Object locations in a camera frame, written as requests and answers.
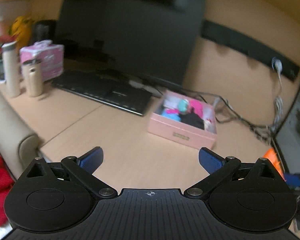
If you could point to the tall beige thermos bottle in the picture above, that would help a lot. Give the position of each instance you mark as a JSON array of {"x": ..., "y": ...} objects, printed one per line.
[{"x": 11, "y": 72}]

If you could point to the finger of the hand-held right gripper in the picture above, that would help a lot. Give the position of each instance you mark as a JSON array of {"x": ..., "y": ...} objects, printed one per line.
[{"x": 293, "y": 180}]

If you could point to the black computer monitor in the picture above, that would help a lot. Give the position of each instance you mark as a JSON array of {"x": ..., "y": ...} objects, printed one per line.
[{"x": 130, "y": 30}]

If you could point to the black cup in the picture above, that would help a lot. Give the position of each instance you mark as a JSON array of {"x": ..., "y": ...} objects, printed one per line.
[{"x": 43, "y": 33}]

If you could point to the gold tumbler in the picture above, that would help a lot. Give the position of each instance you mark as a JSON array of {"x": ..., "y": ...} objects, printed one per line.
[{"x": 32, "y": 80}]

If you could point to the pink cardboard box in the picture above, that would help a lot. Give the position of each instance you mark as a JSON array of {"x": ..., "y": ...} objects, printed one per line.
[{"x": 180, "y": 136}]

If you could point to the black plush toy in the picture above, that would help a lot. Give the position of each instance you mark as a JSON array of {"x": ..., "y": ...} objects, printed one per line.
[{"x": 190, "y": 120}]

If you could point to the pink tissue package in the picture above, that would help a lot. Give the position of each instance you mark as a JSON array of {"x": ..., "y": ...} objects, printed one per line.
[{"x": 43, "y": 60}]

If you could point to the yellow plush toy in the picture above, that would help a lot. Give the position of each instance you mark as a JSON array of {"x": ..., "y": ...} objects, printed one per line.
[{"x": 21, "y": 30}]

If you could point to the computer tower case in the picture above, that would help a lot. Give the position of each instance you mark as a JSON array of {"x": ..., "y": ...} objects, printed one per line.
[{"x": 297, "y": 130}]

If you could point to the red cloth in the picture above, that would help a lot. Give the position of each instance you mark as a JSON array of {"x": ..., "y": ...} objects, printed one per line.
[{"x": 0, "y": 180}]

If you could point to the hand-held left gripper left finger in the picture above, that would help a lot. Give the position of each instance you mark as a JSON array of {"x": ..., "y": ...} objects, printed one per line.
[{"x": 91, "y": 158}]

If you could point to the light blue pouch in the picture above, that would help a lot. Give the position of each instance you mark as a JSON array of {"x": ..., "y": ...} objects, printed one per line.
[{"x": 170, "y": 115}]

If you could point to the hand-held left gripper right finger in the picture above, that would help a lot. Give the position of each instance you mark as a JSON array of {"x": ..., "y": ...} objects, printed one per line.
[{"x": 210, "y": 160}]

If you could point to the black keyboard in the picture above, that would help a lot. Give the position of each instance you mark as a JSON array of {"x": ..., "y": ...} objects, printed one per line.
[{"x": 97, "y": 90}]

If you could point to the teal round toy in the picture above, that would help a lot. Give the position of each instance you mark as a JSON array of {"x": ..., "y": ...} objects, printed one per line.
[{"x": 183, "y": 105}]

